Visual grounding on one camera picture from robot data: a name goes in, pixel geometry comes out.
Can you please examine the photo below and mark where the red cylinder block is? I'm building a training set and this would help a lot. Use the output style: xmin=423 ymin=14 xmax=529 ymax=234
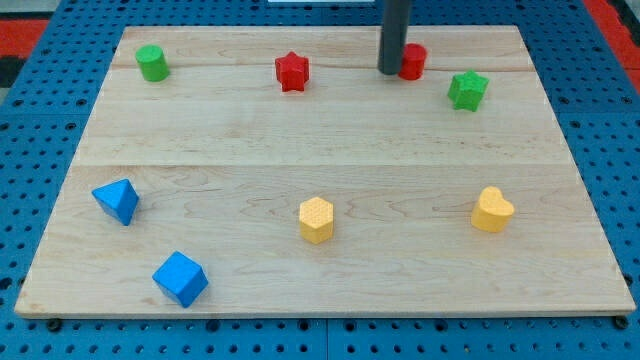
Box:
xmin=398 ymin=43 xmax=428 ymax=81

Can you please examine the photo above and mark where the red star block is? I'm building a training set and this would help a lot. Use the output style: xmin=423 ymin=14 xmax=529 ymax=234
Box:
xmin=274 ymin=51 xmax=310 ymax=92

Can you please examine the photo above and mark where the green star block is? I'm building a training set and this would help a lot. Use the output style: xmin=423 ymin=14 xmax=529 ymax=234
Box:
xmin=447 ymin=70 xmax=490 ymax=112

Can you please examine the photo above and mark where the yellow hexagon block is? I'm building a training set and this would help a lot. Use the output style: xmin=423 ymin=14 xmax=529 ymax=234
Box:
xmin=299 ymin=197 xmax=334 ymax=244

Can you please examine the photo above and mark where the light wooden board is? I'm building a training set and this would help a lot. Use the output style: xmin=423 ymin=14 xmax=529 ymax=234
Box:
xmin=15 ymin=26 xmax=636 ymax=319

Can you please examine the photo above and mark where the blue cube block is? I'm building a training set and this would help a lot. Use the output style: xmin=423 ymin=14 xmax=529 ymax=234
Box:
xmin=152 ymin=251 xmax=209 ymax=308

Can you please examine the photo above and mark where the yellow heart block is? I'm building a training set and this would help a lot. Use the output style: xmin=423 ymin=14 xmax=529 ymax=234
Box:
xmin=471 ymin=186 xmax=515 ymax=233

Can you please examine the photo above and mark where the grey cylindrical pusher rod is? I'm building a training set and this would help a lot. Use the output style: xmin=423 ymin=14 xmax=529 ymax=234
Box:
xmin=377 ymin=0 xmax=412 ymax=75

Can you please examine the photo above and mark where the blue triangular prism block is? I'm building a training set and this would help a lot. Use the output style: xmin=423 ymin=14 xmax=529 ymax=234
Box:
xmin=92 ymin=178 xmax=139 ymax=226

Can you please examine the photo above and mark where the green cylinder block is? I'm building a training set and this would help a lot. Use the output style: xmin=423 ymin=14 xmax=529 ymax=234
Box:
xmin=135 ymin=44 xmax=170 ymax=82

